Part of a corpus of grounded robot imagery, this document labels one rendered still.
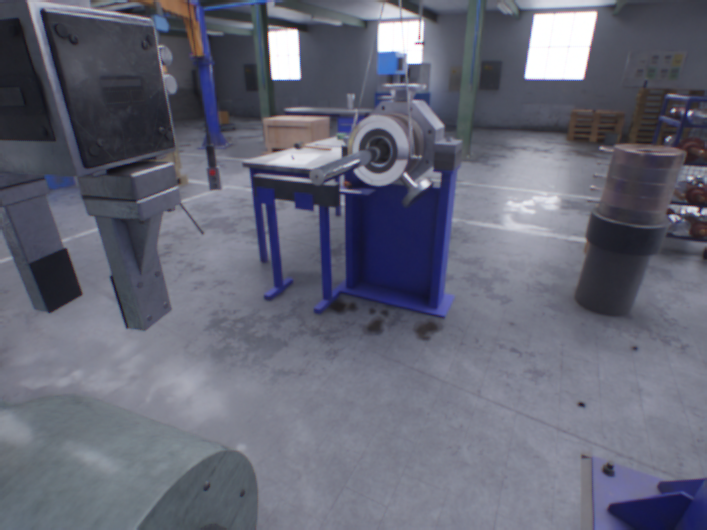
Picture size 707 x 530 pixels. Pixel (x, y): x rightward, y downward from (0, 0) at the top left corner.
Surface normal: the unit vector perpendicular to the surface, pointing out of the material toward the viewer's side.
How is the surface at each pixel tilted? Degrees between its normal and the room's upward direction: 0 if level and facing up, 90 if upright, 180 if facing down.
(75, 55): 90
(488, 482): 0
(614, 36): 90
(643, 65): 90
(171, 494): 90
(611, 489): 0
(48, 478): 7
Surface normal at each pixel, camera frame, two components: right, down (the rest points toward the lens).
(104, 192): -0.26, 0.42
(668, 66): -0.47, 0.39
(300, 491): 0.00, -0.90
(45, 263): 0.97, 0.11
